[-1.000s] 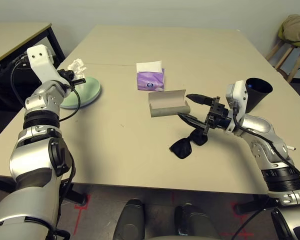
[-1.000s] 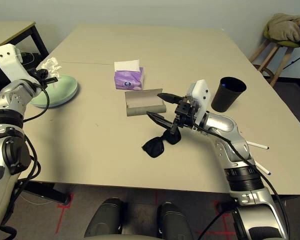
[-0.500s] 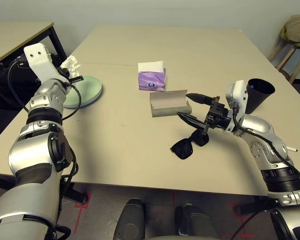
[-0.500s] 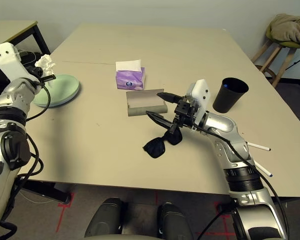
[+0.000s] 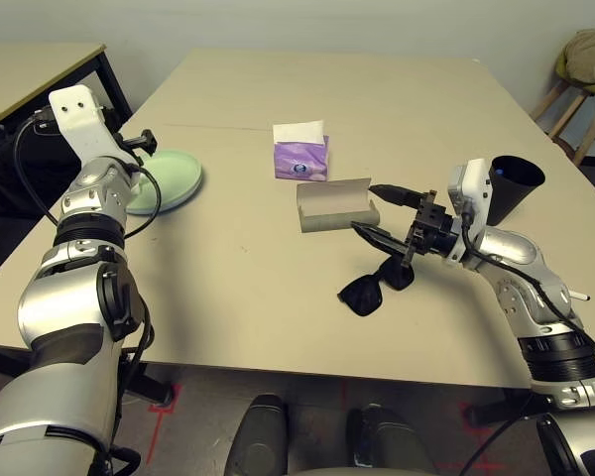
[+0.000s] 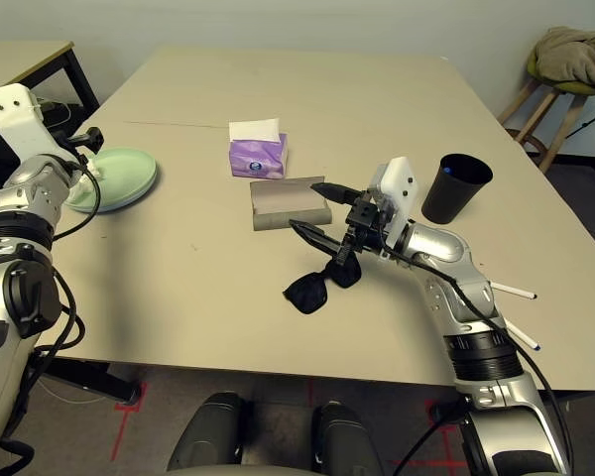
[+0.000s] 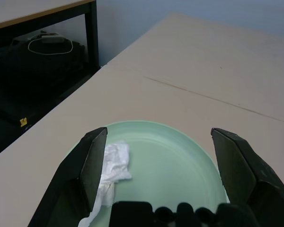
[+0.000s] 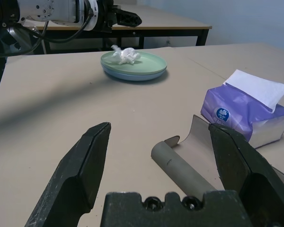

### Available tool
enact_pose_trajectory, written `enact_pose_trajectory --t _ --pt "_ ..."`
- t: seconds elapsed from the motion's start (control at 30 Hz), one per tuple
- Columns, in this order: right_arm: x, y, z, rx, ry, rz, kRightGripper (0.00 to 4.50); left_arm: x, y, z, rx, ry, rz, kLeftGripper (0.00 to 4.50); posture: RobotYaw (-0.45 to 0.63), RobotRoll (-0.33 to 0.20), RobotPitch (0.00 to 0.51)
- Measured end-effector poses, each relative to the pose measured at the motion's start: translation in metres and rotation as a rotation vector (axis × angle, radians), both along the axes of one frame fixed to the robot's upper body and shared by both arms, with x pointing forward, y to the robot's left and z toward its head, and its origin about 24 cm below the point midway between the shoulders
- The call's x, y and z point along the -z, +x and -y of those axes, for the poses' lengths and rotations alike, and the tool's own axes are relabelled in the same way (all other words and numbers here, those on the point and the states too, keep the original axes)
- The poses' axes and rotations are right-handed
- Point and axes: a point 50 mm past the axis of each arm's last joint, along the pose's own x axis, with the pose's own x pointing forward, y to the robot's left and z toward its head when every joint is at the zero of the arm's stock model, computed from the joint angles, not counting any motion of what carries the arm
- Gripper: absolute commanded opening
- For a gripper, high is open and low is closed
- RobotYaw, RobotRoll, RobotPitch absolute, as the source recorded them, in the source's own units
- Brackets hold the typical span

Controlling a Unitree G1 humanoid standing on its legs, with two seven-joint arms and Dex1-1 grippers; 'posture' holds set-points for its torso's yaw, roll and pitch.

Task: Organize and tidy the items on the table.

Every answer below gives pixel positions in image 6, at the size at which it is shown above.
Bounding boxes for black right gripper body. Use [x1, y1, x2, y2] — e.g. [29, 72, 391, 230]
[343, 190, 394, 259]

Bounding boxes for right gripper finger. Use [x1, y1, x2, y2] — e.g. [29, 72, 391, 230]
[289, 219, 354, 265]
[310, 181, 362, 205]

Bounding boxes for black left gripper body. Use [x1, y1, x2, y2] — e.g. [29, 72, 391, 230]
[59, 132, 91, 150]

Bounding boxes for light green plate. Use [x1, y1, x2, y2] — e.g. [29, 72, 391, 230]
[64, 146, 159, 212]

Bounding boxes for grey glasses case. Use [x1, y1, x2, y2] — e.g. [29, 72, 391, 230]
[249, 174, 334, 233]

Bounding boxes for black sunglasses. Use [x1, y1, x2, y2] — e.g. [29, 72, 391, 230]
[283, 257, 363, 315]

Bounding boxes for blue cap whiteboard marker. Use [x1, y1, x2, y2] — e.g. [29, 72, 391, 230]
[504, 319, 543, 352]

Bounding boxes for light blue plate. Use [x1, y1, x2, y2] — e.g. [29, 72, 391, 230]
[78, 173, 159, 214]

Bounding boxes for purple tissue pack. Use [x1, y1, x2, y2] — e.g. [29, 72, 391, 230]
[227, 117, 290, 179]

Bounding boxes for black cup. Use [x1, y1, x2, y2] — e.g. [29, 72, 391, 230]
[420, 153, 494, 225]

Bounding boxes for wooden stool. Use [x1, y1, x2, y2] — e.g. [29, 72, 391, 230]
[497, 78, 595, 173]

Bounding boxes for dark grey right robot leg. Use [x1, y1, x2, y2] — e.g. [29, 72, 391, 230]
[312, 400, 386, 476]

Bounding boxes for dark grey robot leg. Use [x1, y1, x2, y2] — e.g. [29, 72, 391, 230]
[167, 391, 252, 476]
[312, 400, 386, 476]

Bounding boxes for dark grey left robot leg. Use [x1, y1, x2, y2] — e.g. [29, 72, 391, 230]
[167, 391, 252, 476]

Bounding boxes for beige jacket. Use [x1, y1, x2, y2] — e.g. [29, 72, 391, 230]
[534, 27, 595, 83]

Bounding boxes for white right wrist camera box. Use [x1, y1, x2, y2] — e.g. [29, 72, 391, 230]
[369, 156, 420, 259]

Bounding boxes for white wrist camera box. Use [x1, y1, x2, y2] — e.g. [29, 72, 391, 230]
[369, 156, 420, 259]
[0, 83, 80, 165]

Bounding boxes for black left wrist camera cable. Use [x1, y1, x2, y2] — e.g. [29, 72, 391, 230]
[0, 148, 104, 476]

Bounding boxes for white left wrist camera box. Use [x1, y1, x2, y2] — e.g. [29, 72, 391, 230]
[0, 83, 80, 165]

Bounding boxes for beige side table black frame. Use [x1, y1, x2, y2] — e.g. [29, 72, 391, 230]
[0, 41, 100, 130]

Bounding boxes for thin white floor cable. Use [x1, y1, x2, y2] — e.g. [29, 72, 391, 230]
[44, 379, 108, 404]

